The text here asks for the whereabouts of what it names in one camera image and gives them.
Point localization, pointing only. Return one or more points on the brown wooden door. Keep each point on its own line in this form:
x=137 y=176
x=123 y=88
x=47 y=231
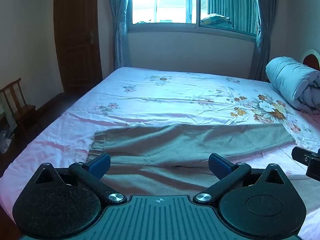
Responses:
x=77 y=42

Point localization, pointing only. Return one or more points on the rolled light blue quilt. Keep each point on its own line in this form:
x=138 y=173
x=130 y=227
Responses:
x=290 y=80

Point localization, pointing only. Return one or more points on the wooden chair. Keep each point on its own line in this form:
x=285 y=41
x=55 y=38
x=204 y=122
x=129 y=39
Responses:
x=22 y=112

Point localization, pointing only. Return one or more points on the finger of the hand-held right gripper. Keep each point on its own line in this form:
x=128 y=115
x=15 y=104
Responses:
x=314 y=168
x=303 y=157

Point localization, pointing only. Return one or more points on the grey-blue curtain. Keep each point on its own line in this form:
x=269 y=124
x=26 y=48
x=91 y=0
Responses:
x=265 y=30
x=120 y=30

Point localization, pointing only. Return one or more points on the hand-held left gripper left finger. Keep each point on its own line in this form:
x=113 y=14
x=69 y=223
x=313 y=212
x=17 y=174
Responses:
x=99 y=165

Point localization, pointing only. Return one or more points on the sliding window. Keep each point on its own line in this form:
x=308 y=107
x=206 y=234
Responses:
x=170 y=2

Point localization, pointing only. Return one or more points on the patterned bundle on window sill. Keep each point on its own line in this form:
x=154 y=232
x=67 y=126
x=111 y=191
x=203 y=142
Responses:
x=216 y=21

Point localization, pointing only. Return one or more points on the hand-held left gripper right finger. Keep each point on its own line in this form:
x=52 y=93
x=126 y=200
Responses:
x=218 y=165

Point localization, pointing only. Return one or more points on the sheer teal curtain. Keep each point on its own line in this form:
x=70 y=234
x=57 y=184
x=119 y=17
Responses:
x=232 y=0

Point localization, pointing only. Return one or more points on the grey-brown pants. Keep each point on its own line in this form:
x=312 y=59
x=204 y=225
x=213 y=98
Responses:
x=175 y=142

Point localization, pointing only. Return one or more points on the clear plastic bag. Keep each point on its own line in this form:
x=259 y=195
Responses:
x=4 y=142

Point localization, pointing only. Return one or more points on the red and white headboard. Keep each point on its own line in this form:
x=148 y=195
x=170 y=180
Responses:
x=311 y=61

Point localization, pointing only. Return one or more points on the bed with floral sheet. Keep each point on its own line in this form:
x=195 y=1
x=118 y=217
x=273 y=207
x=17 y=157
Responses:
x=175 y=92

